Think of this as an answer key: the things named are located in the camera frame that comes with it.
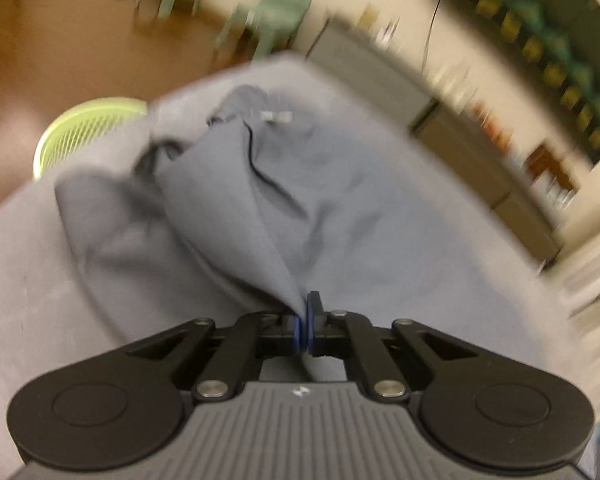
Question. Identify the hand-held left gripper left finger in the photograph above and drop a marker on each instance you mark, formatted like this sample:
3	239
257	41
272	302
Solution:
295	336

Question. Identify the brown wicker basket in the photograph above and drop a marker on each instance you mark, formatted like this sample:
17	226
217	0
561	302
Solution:
550	165

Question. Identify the clear bottles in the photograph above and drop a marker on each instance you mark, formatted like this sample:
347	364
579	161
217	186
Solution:
387	27

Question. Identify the dark framed wall picture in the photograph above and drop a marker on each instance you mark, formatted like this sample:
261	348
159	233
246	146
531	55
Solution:
530	25

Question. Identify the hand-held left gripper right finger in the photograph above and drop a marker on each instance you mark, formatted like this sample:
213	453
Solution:
310	331

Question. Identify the orange snack packets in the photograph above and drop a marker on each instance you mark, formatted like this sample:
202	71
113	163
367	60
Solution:
492	127

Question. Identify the grey garment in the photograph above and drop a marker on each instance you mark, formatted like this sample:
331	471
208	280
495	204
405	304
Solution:
220	200

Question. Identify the lime green laundry basket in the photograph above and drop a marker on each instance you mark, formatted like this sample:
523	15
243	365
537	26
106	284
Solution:
80	130

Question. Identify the long low sideboard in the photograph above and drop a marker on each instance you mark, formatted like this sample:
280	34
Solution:
370	67

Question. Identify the grey table cover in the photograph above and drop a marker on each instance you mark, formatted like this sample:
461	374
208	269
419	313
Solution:
455	270

